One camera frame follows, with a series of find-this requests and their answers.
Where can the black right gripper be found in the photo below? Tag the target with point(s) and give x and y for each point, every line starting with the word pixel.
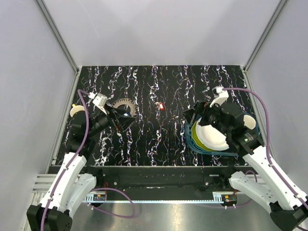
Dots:
pixel 201 108

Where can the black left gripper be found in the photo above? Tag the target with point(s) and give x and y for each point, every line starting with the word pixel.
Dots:
pixel 121 122

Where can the red plastic key tag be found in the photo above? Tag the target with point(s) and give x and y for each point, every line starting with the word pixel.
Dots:
pixel 161 106

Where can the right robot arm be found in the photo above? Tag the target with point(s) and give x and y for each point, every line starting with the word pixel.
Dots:
pixel 286 204

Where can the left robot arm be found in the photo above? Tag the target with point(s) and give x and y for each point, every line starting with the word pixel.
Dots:
pixel 71 185

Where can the yellow-green plate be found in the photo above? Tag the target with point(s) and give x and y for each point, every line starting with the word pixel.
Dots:
pixel 196 139

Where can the white plate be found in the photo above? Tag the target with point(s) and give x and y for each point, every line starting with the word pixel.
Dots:
pixel 211 138

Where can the teal plastic dish basket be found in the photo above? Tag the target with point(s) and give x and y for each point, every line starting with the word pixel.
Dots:
pixel 192 142

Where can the yellow mug on table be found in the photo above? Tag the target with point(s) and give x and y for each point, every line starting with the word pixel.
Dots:
pixel 75 109

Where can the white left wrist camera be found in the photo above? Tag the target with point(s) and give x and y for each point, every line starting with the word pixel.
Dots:
pixel 99 101

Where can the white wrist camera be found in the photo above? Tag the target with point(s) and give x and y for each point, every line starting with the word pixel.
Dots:
pixel 220 96
pixel 99 101

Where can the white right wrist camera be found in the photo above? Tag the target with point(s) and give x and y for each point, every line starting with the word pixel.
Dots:
pixel 220 96

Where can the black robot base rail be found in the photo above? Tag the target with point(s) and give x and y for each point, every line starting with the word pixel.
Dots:
pixel 207 178

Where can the left aluminium frame post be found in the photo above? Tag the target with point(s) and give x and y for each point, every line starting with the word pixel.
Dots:
pixel 56 33

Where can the aluminium frame post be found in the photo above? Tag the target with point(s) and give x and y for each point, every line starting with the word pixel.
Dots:
pixel 56 33
pixel 266 32

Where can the right aluminium frame post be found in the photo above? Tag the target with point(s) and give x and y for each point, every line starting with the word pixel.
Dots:
pixel 266 32

